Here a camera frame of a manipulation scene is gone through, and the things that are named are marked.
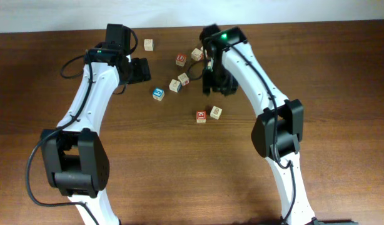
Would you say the red U wooden block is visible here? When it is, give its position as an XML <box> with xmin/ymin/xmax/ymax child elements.
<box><xmin>175</xmin><ymin>53</ymin><xmax>187</xmax><ymax>67</ymax></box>

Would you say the wooden K block red side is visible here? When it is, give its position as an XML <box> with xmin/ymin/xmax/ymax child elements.
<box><xmin>178</xmin><ymin>72</ymin><xmax>189</xmax><ymax>86</ymax></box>

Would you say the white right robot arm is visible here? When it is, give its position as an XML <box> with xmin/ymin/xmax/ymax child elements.
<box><xmin>200</xmin><ymin>24</ymin><xmax>319</xmax><ymax>224</ymax></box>

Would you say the red E wooden block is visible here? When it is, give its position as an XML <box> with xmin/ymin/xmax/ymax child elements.
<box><xmin>196</xmin><ymin>111</ymin><xmax>206</xmax><ymax>123</ymax></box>

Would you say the plain wooden I block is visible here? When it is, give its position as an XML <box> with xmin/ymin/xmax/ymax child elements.
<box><xmin>191</xmin><ymin>48</ymin><xmax>203</xmax><ymax>61</ymax></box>

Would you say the blue 5 wooden block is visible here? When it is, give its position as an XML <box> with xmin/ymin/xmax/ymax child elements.
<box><xmin>152</xmin><ymin>87</ymin><xmax>164</xmax><ymax>101</ymax></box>

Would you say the plain wooden Z block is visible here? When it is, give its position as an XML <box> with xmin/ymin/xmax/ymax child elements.
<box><xmin>144</xmin><ymin>39</ymin><xmax>154</xmax><ymax>51</ymax></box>

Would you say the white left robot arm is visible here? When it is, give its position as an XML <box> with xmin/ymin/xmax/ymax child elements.
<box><xmin>35</xmin><ymin>24</ymin><xmax>151</xmax><ymax>224</ymax></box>

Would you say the wooden pineapple block yellow side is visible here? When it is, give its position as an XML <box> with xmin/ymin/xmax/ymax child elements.
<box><xmin>210</xmin><ymin>106</ymin><xmax>222</xmax><ymax>120</ymax></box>

